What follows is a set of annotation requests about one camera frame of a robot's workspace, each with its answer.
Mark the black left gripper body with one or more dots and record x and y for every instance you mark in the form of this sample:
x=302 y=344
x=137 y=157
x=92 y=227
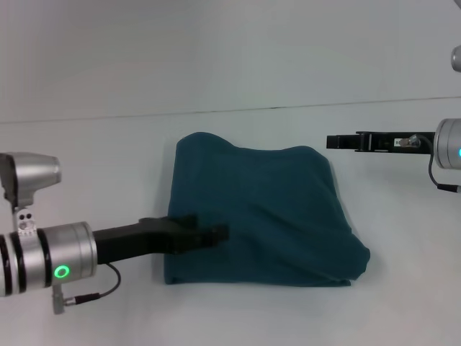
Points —
x=137 y=239

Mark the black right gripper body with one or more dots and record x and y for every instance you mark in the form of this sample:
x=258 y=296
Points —
x=407 y=141

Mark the silver gripper connector stub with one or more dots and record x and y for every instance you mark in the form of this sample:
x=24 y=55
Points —
x=408 y=141

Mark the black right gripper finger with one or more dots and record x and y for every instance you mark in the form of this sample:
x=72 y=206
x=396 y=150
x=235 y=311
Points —
x=354 y=142

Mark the teal t-shirt with FREE print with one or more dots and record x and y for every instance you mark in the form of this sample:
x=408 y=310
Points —
x=259 y=216

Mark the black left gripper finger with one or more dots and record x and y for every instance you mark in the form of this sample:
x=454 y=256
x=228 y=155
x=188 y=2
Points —
x=203 y=238
x=183 y=220

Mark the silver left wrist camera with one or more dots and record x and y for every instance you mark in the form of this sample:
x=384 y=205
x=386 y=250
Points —
x=29 y=176

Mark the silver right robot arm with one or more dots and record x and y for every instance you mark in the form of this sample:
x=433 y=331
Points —
x=450 y=147

